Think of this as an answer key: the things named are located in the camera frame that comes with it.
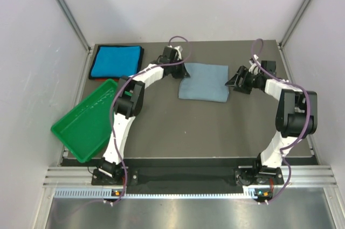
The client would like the aluminium corner post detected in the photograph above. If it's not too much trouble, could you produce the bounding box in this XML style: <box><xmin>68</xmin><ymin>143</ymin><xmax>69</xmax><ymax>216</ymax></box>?
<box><xmin>278</xmin><ymin>0</ymin><xmax>312</xmax><ymax>49</ymax></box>
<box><xmin>56</xmin><ymin>0</ymin><xmax>91</xmax><ymax>52</ymax></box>

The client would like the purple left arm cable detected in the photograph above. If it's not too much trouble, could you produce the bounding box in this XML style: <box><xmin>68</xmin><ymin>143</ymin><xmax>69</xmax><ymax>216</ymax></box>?
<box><xmin>102</xmin><ymin>35</ymin><xmax>192</xmax><ymax>207</ymax></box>

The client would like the grey slotted cable duct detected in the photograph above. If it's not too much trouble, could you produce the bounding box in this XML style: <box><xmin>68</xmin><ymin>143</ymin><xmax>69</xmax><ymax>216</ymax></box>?
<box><xmin>53</xmin><ymin>188</ymin><xmax>270</xmax><ymax>200</ymax></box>

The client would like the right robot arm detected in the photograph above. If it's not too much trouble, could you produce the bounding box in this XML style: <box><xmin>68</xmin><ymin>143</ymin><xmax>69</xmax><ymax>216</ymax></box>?
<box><xmin>226</xmin><ymin>60</ymin><xmax>318</xmax><ymax>184</ymax></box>

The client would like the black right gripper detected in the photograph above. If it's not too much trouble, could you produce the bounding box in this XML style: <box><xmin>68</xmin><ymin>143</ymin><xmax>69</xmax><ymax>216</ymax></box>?
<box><xmin>225</xmin><ymin>66</ymin><xmax>263</xmax><ymax>94</ymax></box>

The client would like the green plastic tray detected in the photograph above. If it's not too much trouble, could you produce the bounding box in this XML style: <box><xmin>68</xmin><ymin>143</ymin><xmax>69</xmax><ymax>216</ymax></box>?
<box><xmin>51</xmin><ymin>79</ymin><xmax>118</xmax><ymax>163</ymax></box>

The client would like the folded bright blue t-shirt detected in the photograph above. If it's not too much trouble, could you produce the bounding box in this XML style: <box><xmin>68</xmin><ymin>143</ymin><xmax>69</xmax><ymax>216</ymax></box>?
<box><xmin>91</xmin><ymin>45</ymin><xmax>142</xmax><ymax>80</ymax></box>

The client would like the folded black t-shirt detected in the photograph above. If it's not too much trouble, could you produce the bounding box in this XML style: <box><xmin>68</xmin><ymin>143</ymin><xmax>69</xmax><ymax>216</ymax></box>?
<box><xmin>88</xmin><ymin>44</ymin><xmax>145</xmax><ymax>81</ymax></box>

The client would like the aluminium frame rail front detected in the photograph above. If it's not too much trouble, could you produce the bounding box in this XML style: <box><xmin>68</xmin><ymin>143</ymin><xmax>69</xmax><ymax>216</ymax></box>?
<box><xmin>43</xmin><ymin>165</ymin><xmax>337</xmax><ymax>188</ymax></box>

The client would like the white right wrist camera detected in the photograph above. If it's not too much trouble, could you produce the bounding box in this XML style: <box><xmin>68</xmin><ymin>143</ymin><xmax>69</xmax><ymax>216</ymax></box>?
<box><xmin>249</xmin><ymin>54</ymin><xmax>261</xmax><ymax>75</ymax></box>

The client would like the right aluminium corner post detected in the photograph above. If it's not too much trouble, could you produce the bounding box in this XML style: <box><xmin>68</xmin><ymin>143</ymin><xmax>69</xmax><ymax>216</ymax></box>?
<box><xmin>278</xmin><ymin>0</ymin><xmax>312</xmax><ymax>49</ymax></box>

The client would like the left aluminium corner post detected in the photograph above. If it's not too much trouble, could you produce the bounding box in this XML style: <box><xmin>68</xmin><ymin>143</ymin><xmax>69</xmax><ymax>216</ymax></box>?
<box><xmin>56</xmin><ymin>0</ymin><xmax>91</xmax><ymax>52</ymax></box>

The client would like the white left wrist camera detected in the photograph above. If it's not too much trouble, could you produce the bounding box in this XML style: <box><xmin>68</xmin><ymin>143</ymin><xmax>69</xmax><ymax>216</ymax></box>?
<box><xmin>174</xmin><ymin>46</ymin><xmax>183</xmax><ymax>61</ymax></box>

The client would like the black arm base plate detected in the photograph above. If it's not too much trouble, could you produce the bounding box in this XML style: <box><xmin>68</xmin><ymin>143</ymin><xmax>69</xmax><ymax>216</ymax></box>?
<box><xmin>91</xmin><ymin>165</ymin><xmax>284</xmax><ymax>186</ymax></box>

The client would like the light blue t-shirt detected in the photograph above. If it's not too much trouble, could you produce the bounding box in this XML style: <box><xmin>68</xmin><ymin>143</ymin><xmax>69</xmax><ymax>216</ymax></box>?
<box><xmin>178</xmin><ymin>63</ymin><xmax>229</xmax><ymax>103</ymax></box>

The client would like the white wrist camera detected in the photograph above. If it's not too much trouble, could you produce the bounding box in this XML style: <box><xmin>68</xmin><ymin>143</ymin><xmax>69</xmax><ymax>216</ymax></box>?
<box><xmin>249</xmin><ymin>54</ymin><xmax>261</xmax><ymax>75</ymax></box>
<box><xmin>174</xmin><ymin>46</ymin><xmax>183</xmax><ymax>61</ymax></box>

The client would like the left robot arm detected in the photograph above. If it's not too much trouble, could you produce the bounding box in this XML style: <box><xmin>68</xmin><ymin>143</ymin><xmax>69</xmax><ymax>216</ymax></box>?
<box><xmin>99</xmin><ymin>45</ymin><xmax>190</xmax><ymax>184</ymax></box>

